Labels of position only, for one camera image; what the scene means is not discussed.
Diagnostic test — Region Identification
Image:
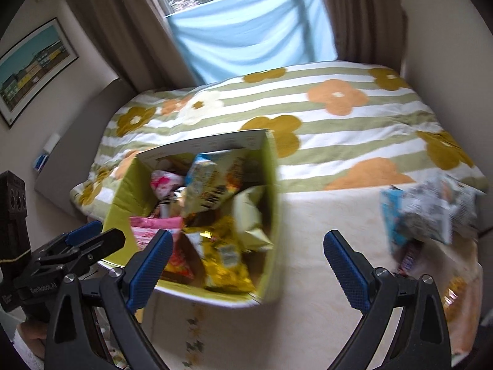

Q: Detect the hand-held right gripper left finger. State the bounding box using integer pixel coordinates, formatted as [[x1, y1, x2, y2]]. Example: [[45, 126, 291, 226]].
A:
[[45, 229, 175, 370]]

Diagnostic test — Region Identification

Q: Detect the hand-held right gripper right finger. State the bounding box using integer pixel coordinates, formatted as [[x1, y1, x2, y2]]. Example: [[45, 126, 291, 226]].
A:
[[323, 230, 452, 370]]

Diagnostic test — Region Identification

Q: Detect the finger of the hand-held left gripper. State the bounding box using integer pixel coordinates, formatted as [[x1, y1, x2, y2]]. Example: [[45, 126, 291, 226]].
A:
[[39, 228, 126, 278], [36, 221, 104, 258]]

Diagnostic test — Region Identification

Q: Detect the pink red snack packet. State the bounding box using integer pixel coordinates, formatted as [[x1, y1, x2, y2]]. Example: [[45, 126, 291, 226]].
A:
[[130, 216, 194, 283]]

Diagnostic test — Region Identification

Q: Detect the dark red snack packet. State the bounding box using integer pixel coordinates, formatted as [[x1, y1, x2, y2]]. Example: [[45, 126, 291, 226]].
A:
[[397, 239, 425, 275]]

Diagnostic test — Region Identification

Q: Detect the blue white snack packet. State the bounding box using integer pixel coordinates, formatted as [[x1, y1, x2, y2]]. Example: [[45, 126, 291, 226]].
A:
[[379, 187, 416, 256]]

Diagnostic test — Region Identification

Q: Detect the pile of assorted snack packets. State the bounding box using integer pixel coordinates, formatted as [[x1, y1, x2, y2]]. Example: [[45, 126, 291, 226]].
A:
[[130, 150, 276, 294]]

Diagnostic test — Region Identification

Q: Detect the yellow green cardboard box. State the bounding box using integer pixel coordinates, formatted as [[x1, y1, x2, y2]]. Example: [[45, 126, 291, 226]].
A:
[[104, 129, 283, 310]]

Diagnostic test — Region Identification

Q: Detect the grey white snack packet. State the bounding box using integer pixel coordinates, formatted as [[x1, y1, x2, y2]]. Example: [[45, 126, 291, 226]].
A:
[[401, 171, 488, 245]]

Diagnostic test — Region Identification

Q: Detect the person's left hand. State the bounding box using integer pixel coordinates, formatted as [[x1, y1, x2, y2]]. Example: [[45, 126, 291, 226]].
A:
[[17, 314, 49, 358]]

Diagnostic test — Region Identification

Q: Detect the white floral tablecloth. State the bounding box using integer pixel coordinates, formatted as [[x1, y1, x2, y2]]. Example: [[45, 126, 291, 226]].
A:
[[96, 185, 483, 370]]

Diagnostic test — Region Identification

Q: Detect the white lint roller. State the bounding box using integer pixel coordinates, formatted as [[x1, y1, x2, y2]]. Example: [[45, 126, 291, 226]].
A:
[[34, 133, 62, 173]]

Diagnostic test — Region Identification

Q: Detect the grey bed headboard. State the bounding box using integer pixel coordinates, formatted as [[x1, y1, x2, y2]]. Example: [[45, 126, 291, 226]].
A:
[[34, 79, 140, 216]]

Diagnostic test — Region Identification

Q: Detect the striped floral blanket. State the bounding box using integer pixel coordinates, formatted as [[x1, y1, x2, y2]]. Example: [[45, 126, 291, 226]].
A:
[[69, 60, 490, 216]]

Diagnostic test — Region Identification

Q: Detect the framed house picture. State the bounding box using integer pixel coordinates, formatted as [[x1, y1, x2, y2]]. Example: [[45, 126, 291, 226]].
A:
[[0, 17, 80, 129]]

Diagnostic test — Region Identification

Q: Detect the brown curtain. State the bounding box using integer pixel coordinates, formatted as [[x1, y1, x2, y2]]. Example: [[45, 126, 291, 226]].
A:
[[58, 0, 205, 94], [316, 0, 409, 67]]

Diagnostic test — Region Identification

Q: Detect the light blue cloth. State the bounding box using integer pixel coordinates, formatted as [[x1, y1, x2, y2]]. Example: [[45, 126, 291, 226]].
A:
[[165, 0, 340, 85]]

